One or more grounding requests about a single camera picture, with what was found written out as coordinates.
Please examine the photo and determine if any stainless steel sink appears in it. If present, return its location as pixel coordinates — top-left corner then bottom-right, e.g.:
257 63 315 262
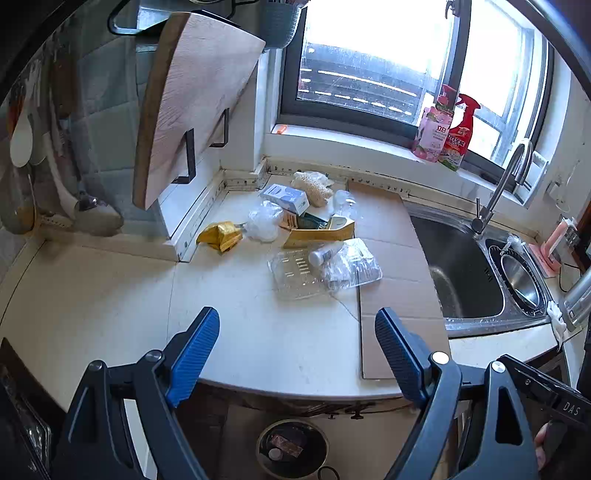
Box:
405 202 557 334

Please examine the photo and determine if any black round trash bin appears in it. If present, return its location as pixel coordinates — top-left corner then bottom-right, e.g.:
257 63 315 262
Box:
256 419 330 479

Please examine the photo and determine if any white cloth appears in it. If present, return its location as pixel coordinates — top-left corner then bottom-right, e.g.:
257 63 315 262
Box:
547 299 568 344

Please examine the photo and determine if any person's right hand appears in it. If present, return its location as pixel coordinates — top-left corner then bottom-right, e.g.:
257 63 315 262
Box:
534 422 549 472

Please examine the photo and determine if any pink refill pouch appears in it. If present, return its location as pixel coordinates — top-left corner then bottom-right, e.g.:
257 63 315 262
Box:
412 84 456 163

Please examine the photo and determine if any beige loofah sponge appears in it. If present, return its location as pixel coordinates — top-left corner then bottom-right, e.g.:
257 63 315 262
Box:
292 171 334 207

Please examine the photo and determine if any black cutting board rack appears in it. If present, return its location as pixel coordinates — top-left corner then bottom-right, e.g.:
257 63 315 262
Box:
170 108 230 185

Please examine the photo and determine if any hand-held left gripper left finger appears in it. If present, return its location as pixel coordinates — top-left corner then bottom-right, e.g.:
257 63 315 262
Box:
51 306 221 480

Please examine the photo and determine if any brown cardboard sheet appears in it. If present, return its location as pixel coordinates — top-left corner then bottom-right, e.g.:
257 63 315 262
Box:
346 180 452 380

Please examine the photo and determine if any steel hanging ladle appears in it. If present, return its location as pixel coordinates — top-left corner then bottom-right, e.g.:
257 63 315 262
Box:
74 194 125 237

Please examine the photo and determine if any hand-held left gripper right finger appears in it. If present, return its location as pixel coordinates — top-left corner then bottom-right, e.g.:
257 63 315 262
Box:
375 308 539 480

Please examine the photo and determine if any clear plastic tray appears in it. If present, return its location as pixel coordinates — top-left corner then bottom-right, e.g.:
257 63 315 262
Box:
268 248 329 301

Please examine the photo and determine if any steel sink faucet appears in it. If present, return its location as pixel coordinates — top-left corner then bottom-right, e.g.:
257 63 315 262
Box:
471 141 534 239

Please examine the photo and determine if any steel sink strainer bowl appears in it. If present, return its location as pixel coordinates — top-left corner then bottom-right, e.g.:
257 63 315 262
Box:
500 251 542 309

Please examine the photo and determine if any small white bottle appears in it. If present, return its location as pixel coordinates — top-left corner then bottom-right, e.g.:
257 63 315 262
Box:
308 240 345 267

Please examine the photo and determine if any clear plastic bottle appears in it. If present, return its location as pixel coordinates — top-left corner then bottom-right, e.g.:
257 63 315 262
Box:
332 189 357 219

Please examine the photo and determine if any yellow paper box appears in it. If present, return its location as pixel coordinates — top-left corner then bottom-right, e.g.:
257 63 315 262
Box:
282 215 356 250

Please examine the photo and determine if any gold foil wrapper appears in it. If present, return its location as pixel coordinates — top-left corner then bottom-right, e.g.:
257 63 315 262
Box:
196 221 243 253

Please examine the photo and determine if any grey perforated basket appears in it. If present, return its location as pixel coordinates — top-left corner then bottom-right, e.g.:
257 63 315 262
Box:
262 0 303 49

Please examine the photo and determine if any wooden cutting board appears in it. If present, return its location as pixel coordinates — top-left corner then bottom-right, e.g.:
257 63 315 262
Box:
133 11 267 210

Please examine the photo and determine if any black stove top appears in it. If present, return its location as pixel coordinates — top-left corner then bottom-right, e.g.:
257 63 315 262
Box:
0 337 54 480

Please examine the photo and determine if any white hanging spatula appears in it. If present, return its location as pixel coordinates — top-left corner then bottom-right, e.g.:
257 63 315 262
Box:
9 105 36 168

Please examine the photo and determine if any red spray bottle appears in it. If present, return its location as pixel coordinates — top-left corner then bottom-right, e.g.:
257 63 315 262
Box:
438 93 482 172

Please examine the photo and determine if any pink sponge holder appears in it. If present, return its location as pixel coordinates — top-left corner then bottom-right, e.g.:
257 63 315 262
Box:
527 216 579 278

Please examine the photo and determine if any crumpled clear plastic bag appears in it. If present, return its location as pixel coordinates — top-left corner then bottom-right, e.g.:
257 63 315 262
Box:
246 200 283 243

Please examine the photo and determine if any clear plastic packaging bag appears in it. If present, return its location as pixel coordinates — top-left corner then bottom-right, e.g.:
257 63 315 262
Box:
322 237 383 292

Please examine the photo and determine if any dark framed window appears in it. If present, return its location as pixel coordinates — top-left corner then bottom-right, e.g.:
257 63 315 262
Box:
277 0 555 195

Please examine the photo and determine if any white and blue carton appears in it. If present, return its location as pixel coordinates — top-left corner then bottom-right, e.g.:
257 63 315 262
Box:
259 183 310 216

